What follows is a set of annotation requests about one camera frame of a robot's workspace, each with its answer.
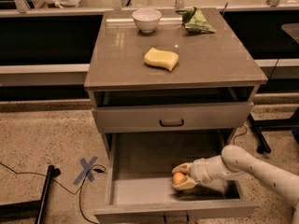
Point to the blue tape cross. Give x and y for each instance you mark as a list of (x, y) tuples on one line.
[(86, 170)]

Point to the yellow sponge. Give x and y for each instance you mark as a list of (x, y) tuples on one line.
[(161, 58)]

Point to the grey drawer cabinet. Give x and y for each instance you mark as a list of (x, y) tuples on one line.
[(211, 68)]

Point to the open middle drawer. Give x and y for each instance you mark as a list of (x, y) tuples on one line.
[(139, 180)]

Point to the closed upper drawer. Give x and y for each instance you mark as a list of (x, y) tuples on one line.
[(161, 118)]

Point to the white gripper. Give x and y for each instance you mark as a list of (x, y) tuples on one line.
[(198, 171)]

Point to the black stand leg right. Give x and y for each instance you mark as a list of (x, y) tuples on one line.
[(262, 144)]

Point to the black stand leg left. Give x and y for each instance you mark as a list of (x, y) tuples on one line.
[(35, 209)]

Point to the orange fruit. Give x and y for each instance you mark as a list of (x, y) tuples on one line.
[(177, 177)]

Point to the green chip bag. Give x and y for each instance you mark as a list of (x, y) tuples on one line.
[(194, 21)]

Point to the black stand leg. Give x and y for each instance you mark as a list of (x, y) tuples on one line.
[(35, 209), (262, 144)]

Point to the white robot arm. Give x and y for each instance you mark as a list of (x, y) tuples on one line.
[(231, 164)]

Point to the white bowl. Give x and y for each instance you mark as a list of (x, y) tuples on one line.
[(146, 19)]

